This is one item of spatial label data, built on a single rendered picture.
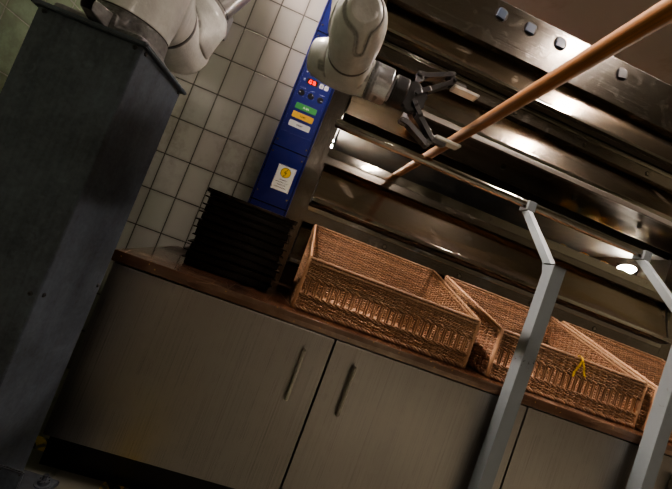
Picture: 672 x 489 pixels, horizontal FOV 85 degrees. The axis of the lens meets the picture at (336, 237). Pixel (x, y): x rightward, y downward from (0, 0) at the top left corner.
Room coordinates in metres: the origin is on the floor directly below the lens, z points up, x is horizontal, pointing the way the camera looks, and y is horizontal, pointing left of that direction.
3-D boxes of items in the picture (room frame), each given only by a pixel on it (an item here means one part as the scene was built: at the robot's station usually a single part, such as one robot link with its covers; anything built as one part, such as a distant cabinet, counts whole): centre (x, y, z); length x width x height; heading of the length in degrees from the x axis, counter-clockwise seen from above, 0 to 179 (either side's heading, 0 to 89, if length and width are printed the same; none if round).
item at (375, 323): (1.30, -0.20, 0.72); 0.56 x 0.49 x 0.28; 96
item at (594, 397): (1.37, -0.80, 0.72); 0.56 x 0.49 x 0.28; 98
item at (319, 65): (0.85, 0.14, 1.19); 0.16 x 0.13 x 0.11; 96
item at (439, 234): (1.64, -0.74, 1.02); 1.79 x 0.11 x 0.19; 97
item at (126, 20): (0.75, 0.57, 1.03); 0.22 x 0.18 x 0.06; 3
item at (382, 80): (0.88, 0.03, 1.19); 0.09 x 0.06 x 0.09; 6
